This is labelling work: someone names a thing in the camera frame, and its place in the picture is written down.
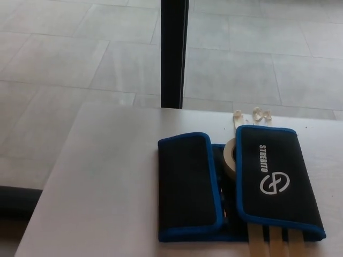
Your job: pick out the black blue-trimmed toolkit cover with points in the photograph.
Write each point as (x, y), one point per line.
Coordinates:
(185, 187)

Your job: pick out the beige masking tape roll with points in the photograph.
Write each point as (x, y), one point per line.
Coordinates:
(228, 155)

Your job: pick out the black vertical post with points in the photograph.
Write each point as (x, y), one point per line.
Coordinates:
(172, 53)

